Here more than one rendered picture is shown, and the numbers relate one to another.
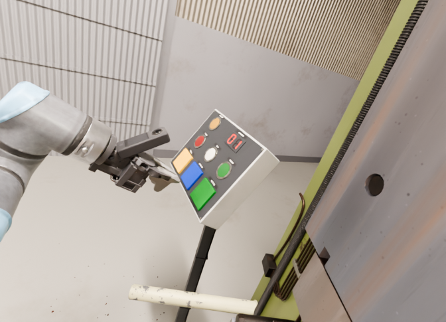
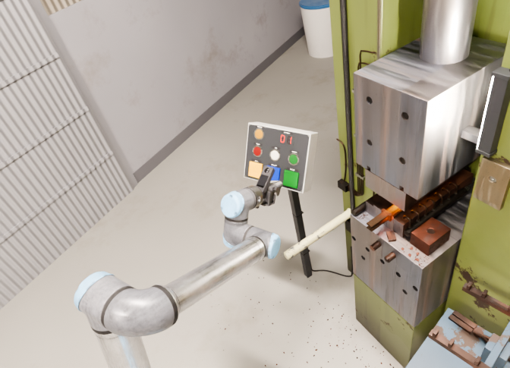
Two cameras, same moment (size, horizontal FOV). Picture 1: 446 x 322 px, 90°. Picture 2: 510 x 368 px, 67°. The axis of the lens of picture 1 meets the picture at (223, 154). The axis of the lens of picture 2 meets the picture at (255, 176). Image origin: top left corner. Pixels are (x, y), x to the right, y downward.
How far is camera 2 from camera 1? 1.18 m
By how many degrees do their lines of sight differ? 20
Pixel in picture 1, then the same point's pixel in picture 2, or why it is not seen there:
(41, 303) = (212, 332)
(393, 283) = (385, 165)
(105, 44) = (11, 111)
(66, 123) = (250, 196)
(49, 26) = not seen: outside the picture
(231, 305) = (338, 220)
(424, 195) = (380, 143)
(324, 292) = (374, 178)
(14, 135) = (243, 214)
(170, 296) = (307, 240)
